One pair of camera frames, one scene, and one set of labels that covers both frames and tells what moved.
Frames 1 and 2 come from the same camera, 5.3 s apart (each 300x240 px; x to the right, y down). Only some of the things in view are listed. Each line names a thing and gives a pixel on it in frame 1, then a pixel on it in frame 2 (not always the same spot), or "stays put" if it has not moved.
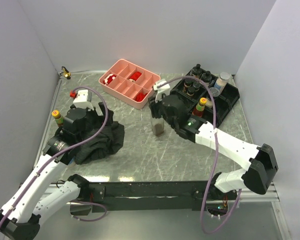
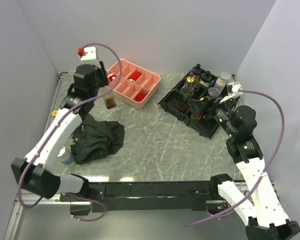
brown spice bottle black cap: [197, 70] stays put
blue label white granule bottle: [220, 81] stays put
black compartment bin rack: [205, 98] stays put
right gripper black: [154, 106] → [196, 106]
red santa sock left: [109, 78] stays put
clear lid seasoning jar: [215, 91] stays put
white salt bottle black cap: [206, 77] stays put
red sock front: [140, 96] stays put
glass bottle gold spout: [66, 74] → [110, 102]
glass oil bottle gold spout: [158, 124] → [187, 91]
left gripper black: [98, 119] → [103, 74]
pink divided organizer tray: [132, 83] stays put
